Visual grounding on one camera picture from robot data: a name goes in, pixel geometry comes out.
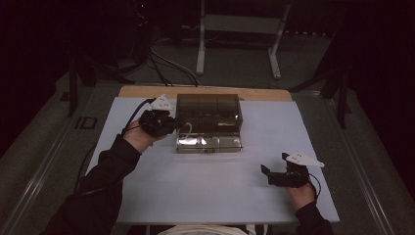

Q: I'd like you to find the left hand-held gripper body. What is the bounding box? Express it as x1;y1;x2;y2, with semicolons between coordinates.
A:
138;93;179;138

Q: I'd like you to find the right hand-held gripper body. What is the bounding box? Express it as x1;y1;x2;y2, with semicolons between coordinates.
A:
267;150;326;189

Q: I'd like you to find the pale beaded bracelet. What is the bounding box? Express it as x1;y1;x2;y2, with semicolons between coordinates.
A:
180;121;194;141

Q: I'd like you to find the smoky acrylic drawer box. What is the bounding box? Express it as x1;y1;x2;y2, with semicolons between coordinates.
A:
174;93;245;155

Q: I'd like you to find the person's right hand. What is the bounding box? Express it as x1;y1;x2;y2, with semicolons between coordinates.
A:
285;181;317;212

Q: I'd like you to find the person's left hand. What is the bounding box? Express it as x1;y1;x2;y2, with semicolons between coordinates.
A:
122;112;168;154

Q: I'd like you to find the black floor plate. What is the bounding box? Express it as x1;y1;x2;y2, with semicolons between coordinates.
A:
75;116;98;130

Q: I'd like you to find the black metal stand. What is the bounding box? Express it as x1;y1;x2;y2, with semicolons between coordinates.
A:
67;57;99;118
288;62;354;130

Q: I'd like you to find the person's white clothing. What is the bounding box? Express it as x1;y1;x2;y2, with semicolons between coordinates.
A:
158;224;250;235

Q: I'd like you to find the white metal stand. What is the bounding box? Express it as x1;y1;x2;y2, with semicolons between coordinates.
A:
195;0;292;80

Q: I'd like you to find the left hand-held gripper black cable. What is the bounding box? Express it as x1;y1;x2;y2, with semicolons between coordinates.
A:
73;97;157;197

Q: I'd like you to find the hand-held gripper black cable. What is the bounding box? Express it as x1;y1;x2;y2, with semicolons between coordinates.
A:
306;171;323;199
73;97;157;197

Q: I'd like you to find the right hand-held gripper black cable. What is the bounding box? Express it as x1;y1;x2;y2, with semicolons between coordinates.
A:
306;171;323;199

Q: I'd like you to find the black floor cable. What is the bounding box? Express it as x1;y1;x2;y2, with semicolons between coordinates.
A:
148;52;174;88

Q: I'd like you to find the gray floor cable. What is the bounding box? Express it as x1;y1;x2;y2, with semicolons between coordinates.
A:
149;45;201;87

